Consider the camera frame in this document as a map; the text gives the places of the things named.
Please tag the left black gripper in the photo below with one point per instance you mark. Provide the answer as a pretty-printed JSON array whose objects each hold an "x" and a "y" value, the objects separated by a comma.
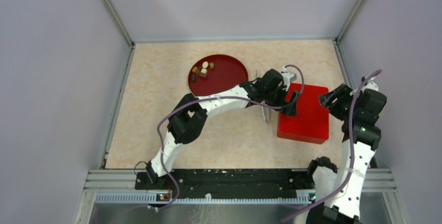
[{"x": 291, "y": 111}]

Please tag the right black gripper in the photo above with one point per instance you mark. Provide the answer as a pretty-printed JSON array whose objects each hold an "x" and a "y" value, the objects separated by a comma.
[{"x": 342, "y": 92}]

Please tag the metal tongs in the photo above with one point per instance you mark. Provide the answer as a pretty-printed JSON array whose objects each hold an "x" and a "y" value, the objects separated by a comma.
[{"x": 265, "y": 111}]

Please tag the red rectangular lid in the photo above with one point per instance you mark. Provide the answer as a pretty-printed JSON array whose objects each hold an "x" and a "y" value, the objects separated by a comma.
[{"x": 311, "y": 124}]

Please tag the round dark red tray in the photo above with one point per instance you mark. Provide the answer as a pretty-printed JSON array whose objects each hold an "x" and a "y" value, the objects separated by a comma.
[{"x": 223, "y": 73}]

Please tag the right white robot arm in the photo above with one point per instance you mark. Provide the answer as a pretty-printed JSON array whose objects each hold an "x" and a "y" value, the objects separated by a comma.
[{"x": 338, "y": 188}]

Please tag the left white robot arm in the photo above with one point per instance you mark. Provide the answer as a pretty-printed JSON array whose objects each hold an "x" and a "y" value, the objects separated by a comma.
[{"x": 186, "y": 122}]

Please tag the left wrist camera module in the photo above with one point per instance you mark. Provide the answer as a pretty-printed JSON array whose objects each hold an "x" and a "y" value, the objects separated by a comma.
[{"x": 288, "y": 77}]

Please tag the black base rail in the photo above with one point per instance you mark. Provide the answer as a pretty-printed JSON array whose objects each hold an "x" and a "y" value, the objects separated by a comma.
[{"x": 229, "y": 183}]

